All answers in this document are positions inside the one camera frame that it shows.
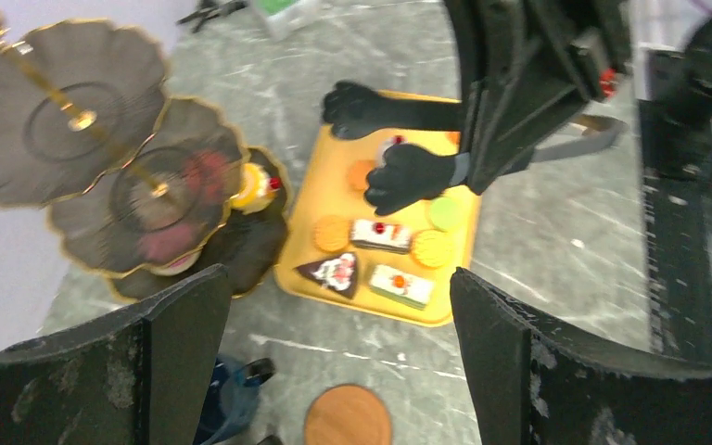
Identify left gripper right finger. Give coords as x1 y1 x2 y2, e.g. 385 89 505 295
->
451 268 712 445

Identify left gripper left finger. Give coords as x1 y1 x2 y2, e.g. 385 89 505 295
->
0 265 232 444

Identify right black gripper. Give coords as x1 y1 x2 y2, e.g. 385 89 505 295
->
321 1 631 216

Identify three-tier black dessert stand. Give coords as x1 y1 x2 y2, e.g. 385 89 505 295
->
0 9 289 302

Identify white chocolate drizzle donut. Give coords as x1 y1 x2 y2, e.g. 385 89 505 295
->
148 250 201 276

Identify pink frosted donut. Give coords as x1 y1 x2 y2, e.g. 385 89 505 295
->
138 222 198 264

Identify orange macaron top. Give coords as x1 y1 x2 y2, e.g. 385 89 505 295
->
347 159 375 193

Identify orange macaron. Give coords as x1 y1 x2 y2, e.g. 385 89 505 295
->
446 132 461 146
347 159 375 193

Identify orange macaron right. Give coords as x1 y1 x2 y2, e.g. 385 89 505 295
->
446 132 461 146

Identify dark blue mug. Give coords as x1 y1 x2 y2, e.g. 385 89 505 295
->
193 354 275 444

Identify red white cake slice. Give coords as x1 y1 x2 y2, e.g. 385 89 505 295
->
350 219 413 254

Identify green macaron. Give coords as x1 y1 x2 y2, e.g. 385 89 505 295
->
426 196 463 232

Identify orange waffle cookie left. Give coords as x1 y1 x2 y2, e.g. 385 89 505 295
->
312 215 351 252

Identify yellow serving tray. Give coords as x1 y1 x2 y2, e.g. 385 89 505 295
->
274 124 480 326

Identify orange round cookie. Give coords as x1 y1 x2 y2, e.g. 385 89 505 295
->
410 229 454 269

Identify chocolate triangle cake slice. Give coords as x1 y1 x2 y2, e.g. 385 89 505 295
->
294 251 360 299

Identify green layered cake slice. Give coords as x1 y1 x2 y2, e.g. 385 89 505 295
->
368 264 435 310

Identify green white device box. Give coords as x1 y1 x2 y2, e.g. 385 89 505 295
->
248 0 322 41

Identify wooden coaster far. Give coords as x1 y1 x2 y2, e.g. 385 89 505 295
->
303 384 393 445

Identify black pliers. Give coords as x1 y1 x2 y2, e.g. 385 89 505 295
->
176 0 247 33

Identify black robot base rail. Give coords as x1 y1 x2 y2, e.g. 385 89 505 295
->
638 101 712 365

